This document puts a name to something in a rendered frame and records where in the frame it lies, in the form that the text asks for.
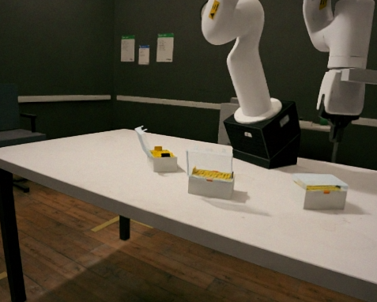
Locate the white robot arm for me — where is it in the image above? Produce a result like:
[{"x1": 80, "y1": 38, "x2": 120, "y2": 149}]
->
[{"x1": 202, "y1": 0, "x2": 377, "y2": 124}]

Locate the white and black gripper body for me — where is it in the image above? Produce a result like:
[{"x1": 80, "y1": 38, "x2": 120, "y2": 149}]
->
[{"x1": 317, "y1": 70, "x2": 365, "y2": 115}]

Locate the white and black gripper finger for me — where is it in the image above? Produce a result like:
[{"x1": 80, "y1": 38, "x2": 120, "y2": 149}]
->
[
  {"x1": 338, "y1": 115, "x2": 360, "y2": 143},
  {"x1": 319, "y1": 102, "x2": 341, "y2": 143}
]

